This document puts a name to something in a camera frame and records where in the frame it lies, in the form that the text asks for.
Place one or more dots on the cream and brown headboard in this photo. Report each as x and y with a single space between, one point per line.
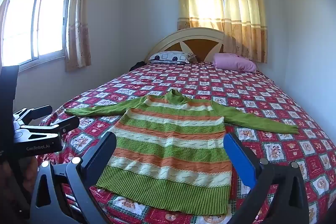
183 33

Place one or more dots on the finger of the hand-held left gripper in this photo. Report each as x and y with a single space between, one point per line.
60 126
36 111

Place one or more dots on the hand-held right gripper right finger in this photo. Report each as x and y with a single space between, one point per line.
239 155

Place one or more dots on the dark cloth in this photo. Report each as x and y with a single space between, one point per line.
137 65

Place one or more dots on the green orange striped sweater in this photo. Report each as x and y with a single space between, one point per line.
170 148

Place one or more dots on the sliding glass window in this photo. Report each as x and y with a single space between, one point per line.
50 24

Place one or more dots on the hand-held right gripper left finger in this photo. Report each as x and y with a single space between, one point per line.
101 153

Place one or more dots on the white patterned pillow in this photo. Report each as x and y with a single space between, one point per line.
170 56

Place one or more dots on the red printed bear bedspread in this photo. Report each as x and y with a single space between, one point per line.
275 108

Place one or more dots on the pink pillow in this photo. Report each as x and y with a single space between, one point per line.
233 62

